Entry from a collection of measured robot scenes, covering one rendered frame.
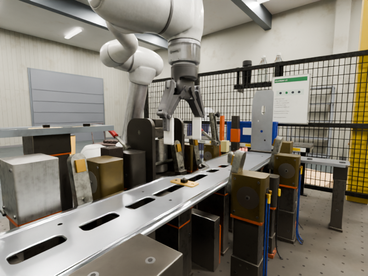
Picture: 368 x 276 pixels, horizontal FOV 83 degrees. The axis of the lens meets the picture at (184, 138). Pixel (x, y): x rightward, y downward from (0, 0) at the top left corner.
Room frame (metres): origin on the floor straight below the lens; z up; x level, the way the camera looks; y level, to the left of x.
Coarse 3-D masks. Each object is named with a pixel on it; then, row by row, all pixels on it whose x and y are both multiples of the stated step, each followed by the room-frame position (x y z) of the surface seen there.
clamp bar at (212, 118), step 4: (212, 112) 1.05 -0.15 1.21; (216, 112) 1.04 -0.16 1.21; (208, 116) 1.08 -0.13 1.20; (212, 116) 1.05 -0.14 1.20; (216, 116) 1.05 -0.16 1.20; (212, 120) 1.05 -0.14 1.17; (212, 124) 1.05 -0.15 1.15; (216, 124) 1.07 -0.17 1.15; (212, 128) 1.05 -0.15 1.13; (216, 128) 1.07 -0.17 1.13; (212, 132) 1.05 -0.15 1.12; (216, 132) 1.07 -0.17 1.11; (212, 136) 1.05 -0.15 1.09; (216, 136) 1.07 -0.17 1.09; (216, 140) 1.06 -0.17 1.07
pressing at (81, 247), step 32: (224, 160) 0.90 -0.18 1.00; (256, 160) 0.90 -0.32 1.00; (128, 192) 0.52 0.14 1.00; (192, 192) 0.52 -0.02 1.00; (32, 224) 0.36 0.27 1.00; (64, 224) 0.36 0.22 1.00; (128, 224) 0.36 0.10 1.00; (160, 224) 0.38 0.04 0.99; (0, 256) 0.27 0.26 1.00; (64, 256) 0.27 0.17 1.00; (96, 256) 0.28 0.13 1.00
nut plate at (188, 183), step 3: (171, 180) 0.61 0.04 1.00; (174, 180) 0.61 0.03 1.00; (180, 180) 0.60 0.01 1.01; (183, 180) 0.59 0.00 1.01; (186, 180) 0.59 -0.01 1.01; (177, 183) 0.59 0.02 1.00; (180, 183) 0.58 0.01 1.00; (183, 183) 0.58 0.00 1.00; (186, 183) 0.58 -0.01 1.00; (189, 183) 0.58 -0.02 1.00; (192, 183) 0.58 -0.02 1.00; (195, 183) 0.58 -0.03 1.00; (198, 183) 0.58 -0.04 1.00; (189, 186) 0.56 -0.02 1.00; (192, 186) 0.56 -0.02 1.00
